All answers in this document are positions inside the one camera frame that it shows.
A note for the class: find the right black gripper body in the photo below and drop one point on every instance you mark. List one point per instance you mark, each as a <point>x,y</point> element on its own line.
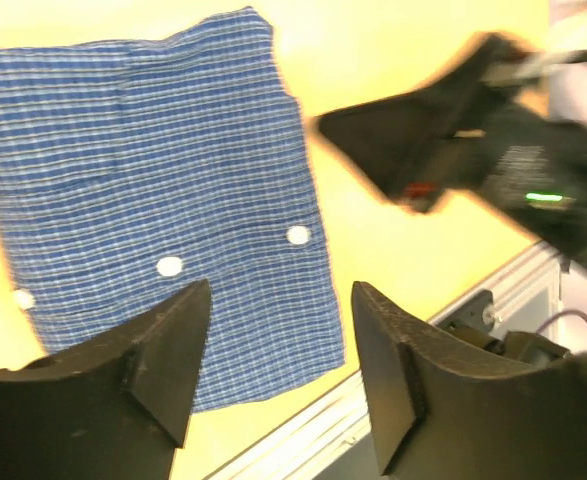
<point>531,170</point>

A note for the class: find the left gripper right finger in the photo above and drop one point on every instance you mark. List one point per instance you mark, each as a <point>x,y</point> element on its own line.
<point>485,422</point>

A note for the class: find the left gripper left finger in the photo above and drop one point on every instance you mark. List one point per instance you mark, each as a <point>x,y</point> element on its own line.
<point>114,407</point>

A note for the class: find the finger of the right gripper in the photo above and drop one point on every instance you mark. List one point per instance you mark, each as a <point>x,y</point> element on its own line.
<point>401,143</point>

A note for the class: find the blue checked long sleeve shirt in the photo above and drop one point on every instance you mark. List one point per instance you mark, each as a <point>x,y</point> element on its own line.
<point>132,168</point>

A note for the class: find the aluminium mounting rail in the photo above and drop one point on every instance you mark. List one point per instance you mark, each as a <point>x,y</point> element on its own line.
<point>385,401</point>

